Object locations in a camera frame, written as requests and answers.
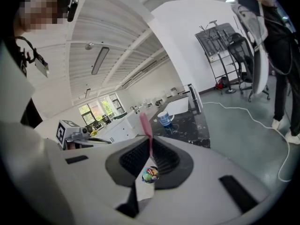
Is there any red bag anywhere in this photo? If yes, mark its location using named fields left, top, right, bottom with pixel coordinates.
left=215, top=76, right=227, bottom=90

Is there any long ceiling lamp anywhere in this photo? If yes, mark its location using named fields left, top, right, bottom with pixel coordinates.
left=90, top=46, right=110, bottom=75

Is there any blue striped white cup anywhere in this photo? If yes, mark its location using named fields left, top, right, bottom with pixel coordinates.
left=157, top=111, right=176, bottom=128

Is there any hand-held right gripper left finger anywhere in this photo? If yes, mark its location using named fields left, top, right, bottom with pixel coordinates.
left=43, top=136, right=150, bottom=225

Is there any white drawer cabinet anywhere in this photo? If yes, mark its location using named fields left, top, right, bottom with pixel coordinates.
left=92, top=120, right=132, bottom=145

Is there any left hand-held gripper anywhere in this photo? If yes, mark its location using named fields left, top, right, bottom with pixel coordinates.
left=55, top=119, right=113, bottom=150

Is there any chrome faucet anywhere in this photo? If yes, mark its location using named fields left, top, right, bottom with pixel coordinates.
left=187, top=83, right=203, bottom=115

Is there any black panel display stand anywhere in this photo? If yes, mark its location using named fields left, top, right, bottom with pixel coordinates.
left=195, top=19, right=238, bottom=95

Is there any person's black printed t-shirt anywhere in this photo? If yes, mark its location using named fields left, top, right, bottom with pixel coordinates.
left=0, top=35, right=44, bottom=129

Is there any row of white containers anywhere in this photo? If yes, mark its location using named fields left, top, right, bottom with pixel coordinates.
left=142, top=87, right=185, bottom=107

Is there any white sink basin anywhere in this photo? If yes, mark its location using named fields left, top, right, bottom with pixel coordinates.
left=166, top=97, right=189, bottom=116

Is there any window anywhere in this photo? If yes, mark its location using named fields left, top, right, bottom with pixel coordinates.
left=78, top=92, right=127, bottom=129

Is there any ceiling light strip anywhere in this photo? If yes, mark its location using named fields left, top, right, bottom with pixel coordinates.
left=121, top=54, right=170, bottom=89

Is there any white sink cabinet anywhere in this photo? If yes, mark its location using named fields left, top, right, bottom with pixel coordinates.
left=126, top=111, right=152, bottom=138

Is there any small mounted monitor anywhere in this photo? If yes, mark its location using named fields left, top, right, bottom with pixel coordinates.
left=34, top=54, right=50, bottom=79

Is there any long white floor cable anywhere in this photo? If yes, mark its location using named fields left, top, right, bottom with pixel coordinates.
left=201, top=101, right=293, bottom=182

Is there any black head-worn camera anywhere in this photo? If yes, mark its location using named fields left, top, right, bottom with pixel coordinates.
left=67, top=0, right=79, bottom=23

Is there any black marble sink counter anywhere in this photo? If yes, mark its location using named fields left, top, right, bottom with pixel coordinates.
left=149, top=93, right=211, bottom=150

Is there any colourful trash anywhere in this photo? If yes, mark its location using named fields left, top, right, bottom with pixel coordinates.
left=142, top=167, right=160, bottom=184

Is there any steel trash bin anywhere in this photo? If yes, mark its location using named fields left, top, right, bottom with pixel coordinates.
left=142, top=165, right=161, bottom=185

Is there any person's face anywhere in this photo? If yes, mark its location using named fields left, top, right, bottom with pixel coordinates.
left=13, top=0, right=71, bottom=37

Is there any black pole stand round base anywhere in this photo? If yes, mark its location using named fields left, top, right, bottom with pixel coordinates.
left=224, top=55, right=238, bottom=95

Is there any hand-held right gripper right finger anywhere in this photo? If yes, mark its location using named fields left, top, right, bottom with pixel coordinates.
left=138, top=136, right=270, bottom=225

